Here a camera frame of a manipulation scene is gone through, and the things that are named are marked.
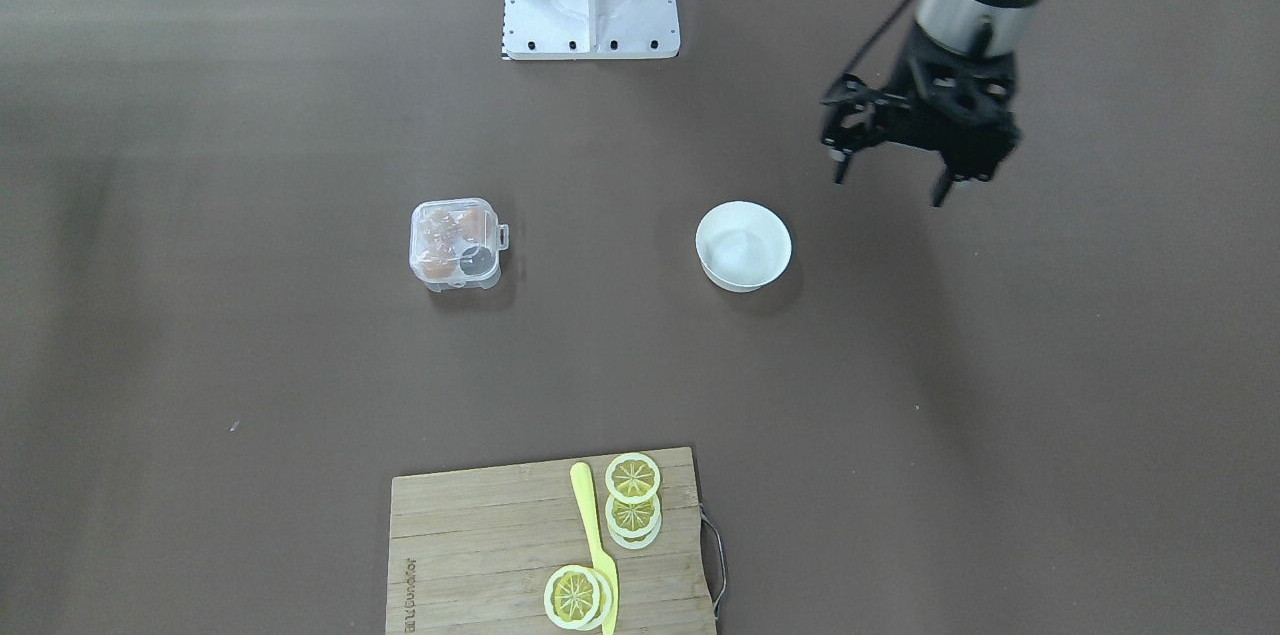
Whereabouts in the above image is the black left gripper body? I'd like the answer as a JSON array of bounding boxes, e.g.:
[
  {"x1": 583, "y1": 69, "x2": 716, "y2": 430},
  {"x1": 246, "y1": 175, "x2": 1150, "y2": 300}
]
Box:
[{"x1": 884, "y1": 24, "x2": 996, "y2": 152}]

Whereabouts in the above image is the clear plastic egg box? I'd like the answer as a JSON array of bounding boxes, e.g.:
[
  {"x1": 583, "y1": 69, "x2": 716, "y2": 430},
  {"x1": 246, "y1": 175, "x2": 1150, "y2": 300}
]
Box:
[{"x1": 408, "y1": 197, "x2": 509, "y2": 293}]

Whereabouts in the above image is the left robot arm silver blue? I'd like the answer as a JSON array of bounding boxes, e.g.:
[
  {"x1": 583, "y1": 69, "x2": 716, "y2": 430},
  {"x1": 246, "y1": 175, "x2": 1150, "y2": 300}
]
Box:
[{"x1": 820, "y1": 0, "x2": 1041, "y2": 207}]

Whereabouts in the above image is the light brown egg in box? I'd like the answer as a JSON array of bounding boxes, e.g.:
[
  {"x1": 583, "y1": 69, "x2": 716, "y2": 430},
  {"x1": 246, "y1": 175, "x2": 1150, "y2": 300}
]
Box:
[{"x1": 416, "y1": 247, "x2": 457, "y2": 280}]

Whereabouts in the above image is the white round bowl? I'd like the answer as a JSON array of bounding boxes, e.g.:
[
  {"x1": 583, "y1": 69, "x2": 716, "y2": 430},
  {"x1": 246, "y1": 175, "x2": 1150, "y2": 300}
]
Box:
[{"x1": 694, "y1": 201, "x2": 794, "y2": 293}]

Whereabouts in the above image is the yellow plastic knife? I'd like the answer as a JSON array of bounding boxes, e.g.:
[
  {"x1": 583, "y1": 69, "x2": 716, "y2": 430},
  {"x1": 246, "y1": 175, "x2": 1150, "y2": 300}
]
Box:
[{"x1": 570, "y1": 461, "x2": 621, "y2": 635}]

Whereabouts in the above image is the lemon slice mid board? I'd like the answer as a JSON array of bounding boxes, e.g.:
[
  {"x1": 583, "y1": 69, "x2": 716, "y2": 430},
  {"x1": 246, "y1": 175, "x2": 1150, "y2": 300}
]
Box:
[{"x1": 543, "y1": 565, "x2": 614, "y2": 632}]

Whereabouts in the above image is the wooden cutting board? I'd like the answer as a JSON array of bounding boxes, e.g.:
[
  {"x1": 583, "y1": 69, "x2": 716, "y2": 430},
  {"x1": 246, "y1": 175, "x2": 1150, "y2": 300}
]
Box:
[{"x1": 384, "y1": 446, "x2": 718, "y2": 634}]

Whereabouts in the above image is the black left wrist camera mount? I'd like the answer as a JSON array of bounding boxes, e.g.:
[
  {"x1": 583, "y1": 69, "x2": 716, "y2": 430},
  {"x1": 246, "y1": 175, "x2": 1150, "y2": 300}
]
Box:
[{"x1": 928, "y1": 52, "x2": 1021, "y2": 181}]

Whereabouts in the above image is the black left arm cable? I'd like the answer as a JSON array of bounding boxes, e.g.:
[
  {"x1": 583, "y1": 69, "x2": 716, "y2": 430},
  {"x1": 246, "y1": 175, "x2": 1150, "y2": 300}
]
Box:
[{"x1": 846, "y1": 0, "x2": 931, "y2": 82}]

